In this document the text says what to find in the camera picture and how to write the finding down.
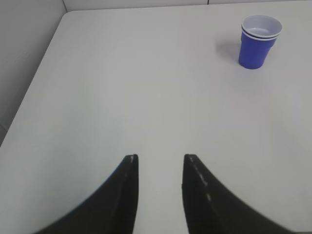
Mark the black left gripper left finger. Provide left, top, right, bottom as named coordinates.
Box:
left=39, top=155, right=138, bottom=234

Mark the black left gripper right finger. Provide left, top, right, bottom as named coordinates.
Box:
left=182, top=154, right=291, bottom=234

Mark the blue paper cup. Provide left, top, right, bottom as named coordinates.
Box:
left=238, top=15, right=282, bottom=69

